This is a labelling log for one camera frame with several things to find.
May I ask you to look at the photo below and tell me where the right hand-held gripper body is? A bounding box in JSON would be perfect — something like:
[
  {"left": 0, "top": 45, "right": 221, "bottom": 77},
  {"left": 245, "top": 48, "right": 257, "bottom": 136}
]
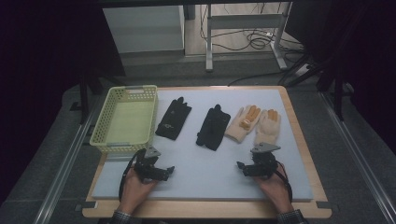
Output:
[{"left": 248, "top": 142, "right": 281, "bottom": 180}]

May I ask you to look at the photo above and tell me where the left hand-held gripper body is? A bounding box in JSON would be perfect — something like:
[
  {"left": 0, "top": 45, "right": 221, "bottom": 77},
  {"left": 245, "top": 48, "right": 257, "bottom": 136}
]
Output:
[{"left": 134, "top": 145, "right": 169, "bottom": 184}]

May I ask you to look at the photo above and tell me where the beige glove with rabbit face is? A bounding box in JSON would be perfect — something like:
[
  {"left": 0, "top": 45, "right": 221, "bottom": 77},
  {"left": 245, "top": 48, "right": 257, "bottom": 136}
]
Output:
[{"left": 224, "top": 105, "right": 262, "bottom": 145}]

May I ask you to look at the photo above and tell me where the plain black glove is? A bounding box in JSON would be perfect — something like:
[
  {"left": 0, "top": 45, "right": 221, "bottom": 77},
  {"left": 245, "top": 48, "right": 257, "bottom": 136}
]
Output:
[{"left": 195, "top": 104, "right": 232, "bottom": 152}]

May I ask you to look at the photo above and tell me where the pale green perforated plastic basket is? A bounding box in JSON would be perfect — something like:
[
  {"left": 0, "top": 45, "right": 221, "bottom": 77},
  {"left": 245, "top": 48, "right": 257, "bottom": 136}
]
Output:
[{"left": 89, "top": 84, "right": 159, "bottom": 154}]

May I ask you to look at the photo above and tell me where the black glove with white logo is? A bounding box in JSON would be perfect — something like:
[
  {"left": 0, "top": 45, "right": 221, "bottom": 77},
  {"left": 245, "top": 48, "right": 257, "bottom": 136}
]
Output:
[{"left": 154, "top": 96, "right": 192, "bottom": 141}]

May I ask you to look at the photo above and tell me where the person's left hand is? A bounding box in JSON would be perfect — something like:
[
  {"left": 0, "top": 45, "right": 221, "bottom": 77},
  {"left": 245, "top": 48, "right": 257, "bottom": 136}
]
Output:
[{"left": 117, "top": 169, "right": 158, "bottom": 216}]

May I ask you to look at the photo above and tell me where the person's right hand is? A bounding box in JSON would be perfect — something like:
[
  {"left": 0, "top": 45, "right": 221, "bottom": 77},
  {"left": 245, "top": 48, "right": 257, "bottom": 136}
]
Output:
[{"left": 253, "top": 163, "right": 293, "bottom": 215}]

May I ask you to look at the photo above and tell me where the pale blue foam mat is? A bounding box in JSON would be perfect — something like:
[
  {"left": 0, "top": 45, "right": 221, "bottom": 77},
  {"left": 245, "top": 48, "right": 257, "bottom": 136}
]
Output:
[{"left": 92, "top": 89, "right": 315, "bottom": 202}]

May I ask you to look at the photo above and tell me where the beige glove with orange ears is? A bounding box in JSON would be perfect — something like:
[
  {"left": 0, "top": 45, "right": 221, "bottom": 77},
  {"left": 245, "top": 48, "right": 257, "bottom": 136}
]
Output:
[{"left": 253, "top": 108, "right": 282, "bottom": 147}]

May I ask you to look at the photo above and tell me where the black metal stand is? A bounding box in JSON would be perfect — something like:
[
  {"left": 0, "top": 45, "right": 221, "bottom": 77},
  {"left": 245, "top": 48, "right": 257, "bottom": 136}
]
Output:
[
  {"left": 78, "top": 69, "right": 125, "bottom": 125},
  {"left": 279, "top": 52, "right": 346, "bottom": 121}
]

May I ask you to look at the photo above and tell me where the white power strip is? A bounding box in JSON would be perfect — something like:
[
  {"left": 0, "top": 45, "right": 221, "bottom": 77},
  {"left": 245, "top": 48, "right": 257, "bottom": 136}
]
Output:
[{"left": 294, "top": 63, "right": 311, "bottom": 77}]

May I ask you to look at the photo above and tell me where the white cabinet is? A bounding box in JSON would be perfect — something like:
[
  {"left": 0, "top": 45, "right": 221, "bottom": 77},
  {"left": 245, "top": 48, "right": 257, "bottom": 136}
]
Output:
[{"left": 102, "top": 5, "right": 186, "bottom": 54}]

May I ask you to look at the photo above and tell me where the dark curtain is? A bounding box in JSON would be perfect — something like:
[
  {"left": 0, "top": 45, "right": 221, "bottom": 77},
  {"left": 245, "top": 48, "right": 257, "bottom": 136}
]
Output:
[
  {"left": 0, "top": 0, "right": 126, "bottom": 204},
  {"left": 285, "top": 0, "right": 396, "bottom": 147}
]

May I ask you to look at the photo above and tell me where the right hand-held gripper black cable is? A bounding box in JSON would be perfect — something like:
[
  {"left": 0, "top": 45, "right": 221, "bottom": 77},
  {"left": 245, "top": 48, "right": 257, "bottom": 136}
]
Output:
[{"left": 275, "top": 161, "right": 294, "bottom": 203}]

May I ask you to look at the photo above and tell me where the grey metal floor rail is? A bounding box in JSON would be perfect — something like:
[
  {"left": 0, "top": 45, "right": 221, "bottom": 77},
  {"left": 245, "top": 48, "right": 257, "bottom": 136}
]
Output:
[
  {"left": 319, "top": 91, "right": 396, "bottom": 224},
  {"left": 32, "top": 102, "right": 104, "bottom": 224}
]

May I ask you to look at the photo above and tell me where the long black floor cable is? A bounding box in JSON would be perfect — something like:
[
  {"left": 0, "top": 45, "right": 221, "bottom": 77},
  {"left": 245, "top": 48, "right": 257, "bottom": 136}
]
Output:
[{"left": 227, "top": 70, "right": 286, "bottom": 87}]

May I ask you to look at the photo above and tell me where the tangle of black floor cables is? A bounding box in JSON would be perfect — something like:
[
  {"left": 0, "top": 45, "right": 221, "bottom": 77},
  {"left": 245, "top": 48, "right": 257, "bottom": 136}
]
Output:
[{"left": 200, "top": 3, "right": 304, "bottom": 52}]

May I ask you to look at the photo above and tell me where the grey metal desk frame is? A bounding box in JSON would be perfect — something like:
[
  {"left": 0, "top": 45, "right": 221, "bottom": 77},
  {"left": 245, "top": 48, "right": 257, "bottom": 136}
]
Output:
[{"left": 205, "top": 2, "right": 293, "bottom": 73}]

